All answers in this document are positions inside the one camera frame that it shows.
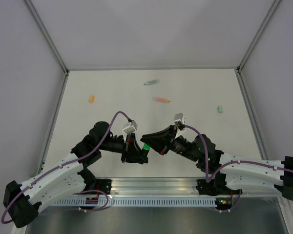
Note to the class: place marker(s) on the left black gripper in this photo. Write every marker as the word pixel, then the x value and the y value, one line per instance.
pixel 133 152

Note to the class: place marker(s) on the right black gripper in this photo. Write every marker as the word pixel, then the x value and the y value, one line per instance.
pixel 161 142

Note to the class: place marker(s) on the bright green pen cap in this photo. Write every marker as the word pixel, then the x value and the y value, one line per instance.
pixel 146 147

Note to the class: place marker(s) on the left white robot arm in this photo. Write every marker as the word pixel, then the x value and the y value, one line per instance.
pixel 24 201

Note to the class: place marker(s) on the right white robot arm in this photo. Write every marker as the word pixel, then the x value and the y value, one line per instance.
pixel 225 174

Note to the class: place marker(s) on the pink pen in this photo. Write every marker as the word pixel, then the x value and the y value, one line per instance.
pixel 159 99

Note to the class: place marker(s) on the light green pen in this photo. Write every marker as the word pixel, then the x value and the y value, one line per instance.
pixel 152 82

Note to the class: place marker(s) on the light green pen cap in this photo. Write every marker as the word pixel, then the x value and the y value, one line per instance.
pixel 219 109

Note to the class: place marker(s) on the orange pen cap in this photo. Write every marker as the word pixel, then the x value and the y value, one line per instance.
pixel 91 99

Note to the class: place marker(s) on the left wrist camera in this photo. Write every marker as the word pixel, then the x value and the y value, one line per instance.
pixel 129 128

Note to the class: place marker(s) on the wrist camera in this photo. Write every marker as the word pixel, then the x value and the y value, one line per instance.
pixel 180 122
pixel 129 128

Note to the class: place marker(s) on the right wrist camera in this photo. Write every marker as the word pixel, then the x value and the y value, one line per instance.
pixel 180 122

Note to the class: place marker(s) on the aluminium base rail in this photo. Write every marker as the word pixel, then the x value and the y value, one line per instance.
pixel 184 186

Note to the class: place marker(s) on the slotted cable duct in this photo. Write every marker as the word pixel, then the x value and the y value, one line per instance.
pixel 79 201

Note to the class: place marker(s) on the left aluminium frame post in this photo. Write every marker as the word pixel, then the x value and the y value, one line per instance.
pixel 45 34

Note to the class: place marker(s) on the aluminium frame post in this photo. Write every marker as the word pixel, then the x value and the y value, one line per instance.
pixel 45 34
pixel 259 33

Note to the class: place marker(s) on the right aluminium frame post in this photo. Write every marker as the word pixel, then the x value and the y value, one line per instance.
pixel 259 33

